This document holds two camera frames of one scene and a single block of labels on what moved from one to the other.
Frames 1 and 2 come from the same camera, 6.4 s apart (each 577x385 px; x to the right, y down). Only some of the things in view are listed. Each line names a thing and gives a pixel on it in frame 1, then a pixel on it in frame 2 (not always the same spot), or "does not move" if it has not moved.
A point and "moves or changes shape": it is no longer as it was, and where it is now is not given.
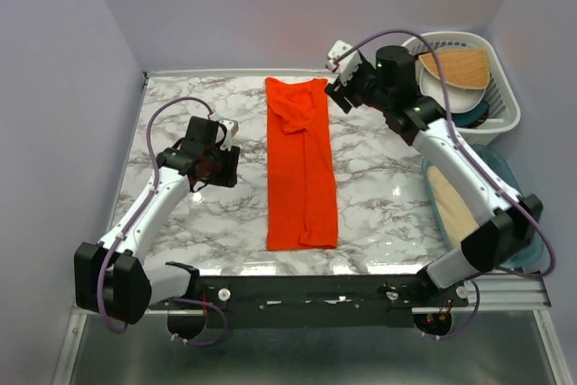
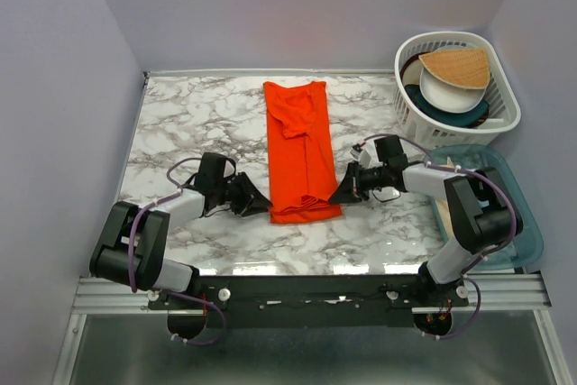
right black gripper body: (362, 90) to (369, 178)
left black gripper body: (223, 168) to (233, 191)
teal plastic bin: (504, 171) does not move
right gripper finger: (335, 91) to (347, 192)
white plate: (459, 98) does not move
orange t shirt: (300, 167) moves or changes shape
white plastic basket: (504, 106) does not move
